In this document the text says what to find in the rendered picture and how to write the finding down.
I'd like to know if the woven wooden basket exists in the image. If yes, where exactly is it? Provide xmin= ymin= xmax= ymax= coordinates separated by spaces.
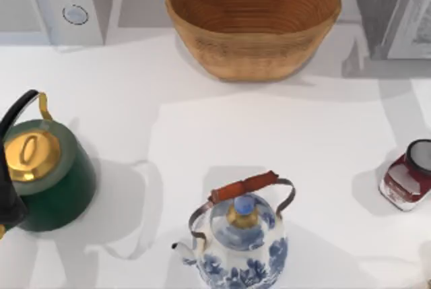
xmin=164 ymin=0 xmax=343 ymax=84

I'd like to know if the blue and white teapot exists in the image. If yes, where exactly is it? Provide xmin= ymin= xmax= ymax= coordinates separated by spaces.
xmin=171 ymin=170 xmax=296 ymax=289

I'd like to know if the green and gold kettle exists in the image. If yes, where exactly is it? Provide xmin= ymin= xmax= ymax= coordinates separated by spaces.
xmin=0 ymin=89 xmax=98 ymax=240

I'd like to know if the round microwave knob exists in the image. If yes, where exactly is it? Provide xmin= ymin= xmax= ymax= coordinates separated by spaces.
xmin=62 ymin=3 xmax=90 ymax=26

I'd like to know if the red and white can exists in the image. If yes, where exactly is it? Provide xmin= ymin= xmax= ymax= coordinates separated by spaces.
xmin=378 ymin=139 xmax=431 ymax=212

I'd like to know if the pale microwave oven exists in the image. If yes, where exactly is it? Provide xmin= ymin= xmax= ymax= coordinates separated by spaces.
xmin=0 ymin=0 xmax=117 ymax=47

